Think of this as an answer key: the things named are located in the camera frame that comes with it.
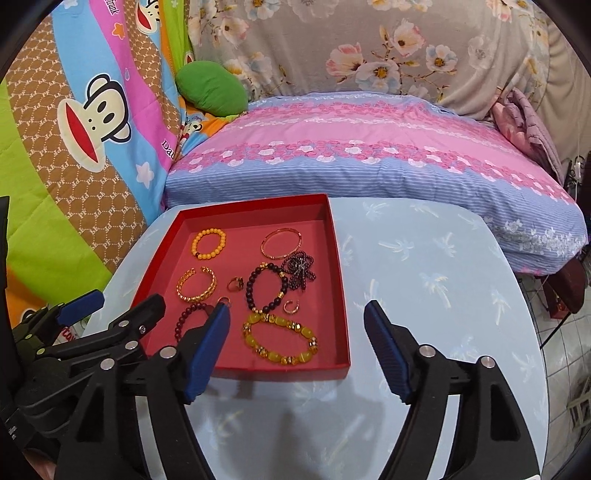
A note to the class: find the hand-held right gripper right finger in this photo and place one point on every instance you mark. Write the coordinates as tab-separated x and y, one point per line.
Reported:
385	355

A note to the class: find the rose gold bangle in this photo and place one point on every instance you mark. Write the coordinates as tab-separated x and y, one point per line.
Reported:
263	246

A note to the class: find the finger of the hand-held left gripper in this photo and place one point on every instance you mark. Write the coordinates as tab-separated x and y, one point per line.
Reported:
81	307
138	318

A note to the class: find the purple folded cloth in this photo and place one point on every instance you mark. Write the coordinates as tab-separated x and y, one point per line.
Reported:
526	124

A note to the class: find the monkey printed blanket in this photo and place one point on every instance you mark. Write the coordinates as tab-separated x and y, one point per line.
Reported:
69	184

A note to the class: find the dark wooden chair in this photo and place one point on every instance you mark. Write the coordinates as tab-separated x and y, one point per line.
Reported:
570	286

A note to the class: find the green cushion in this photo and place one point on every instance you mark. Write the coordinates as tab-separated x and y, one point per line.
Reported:
212	90

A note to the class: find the pink and blue striped pillow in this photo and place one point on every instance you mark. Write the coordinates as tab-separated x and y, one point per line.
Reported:
369	152

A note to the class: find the grey floral sheet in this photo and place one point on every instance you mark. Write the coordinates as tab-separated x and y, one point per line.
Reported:
323	41

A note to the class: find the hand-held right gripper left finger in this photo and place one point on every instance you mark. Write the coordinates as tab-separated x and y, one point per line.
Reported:
207	350

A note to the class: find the red jewelry box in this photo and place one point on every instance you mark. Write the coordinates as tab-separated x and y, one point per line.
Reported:
323	300

